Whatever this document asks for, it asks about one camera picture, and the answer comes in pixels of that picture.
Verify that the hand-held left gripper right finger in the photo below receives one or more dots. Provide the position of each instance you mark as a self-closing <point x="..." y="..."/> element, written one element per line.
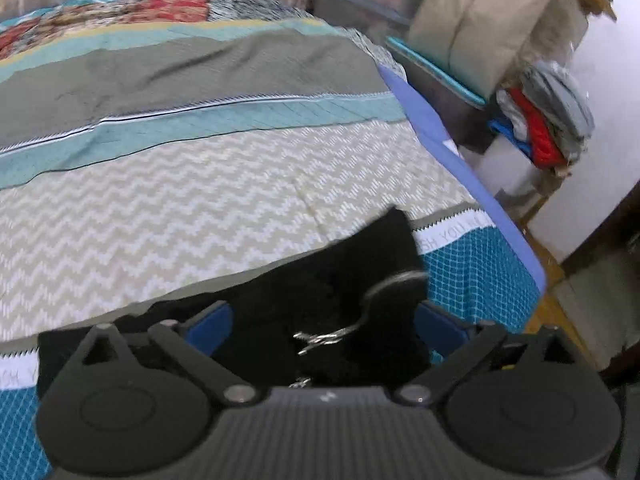
<point x="440" y="327"/>

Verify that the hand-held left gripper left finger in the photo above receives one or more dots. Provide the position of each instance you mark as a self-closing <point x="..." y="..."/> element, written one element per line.
<point x="210" y="325"/>

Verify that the black pants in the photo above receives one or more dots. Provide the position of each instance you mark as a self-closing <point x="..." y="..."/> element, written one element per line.
<point x="320" y="290"/>

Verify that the striped zigzag patterned blanket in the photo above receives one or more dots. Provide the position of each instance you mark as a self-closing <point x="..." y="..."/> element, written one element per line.
<point x="175" y="200"/>

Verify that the blue bedsheet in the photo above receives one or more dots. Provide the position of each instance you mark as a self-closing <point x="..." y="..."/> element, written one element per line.
<point x="440" y="130"/>

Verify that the pile of folded clothes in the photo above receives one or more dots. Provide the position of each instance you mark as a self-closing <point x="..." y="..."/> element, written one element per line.
<point x="542" y="135"/>

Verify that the clear storage box teal lid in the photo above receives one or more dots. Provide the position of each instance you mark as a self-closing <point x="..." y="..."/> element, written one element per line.
<point x="445" y="90"/>
<point x="360" y="0"/>

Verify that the beige fabric bag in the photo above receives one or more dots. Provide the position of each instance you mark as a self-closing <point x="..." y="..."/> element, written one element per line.
<point x="480" y="15"/>

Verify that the red patterned cloth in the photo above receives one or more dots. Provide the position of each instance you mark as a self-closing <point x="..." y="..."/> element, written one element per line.
<point x="165" y="10"/>

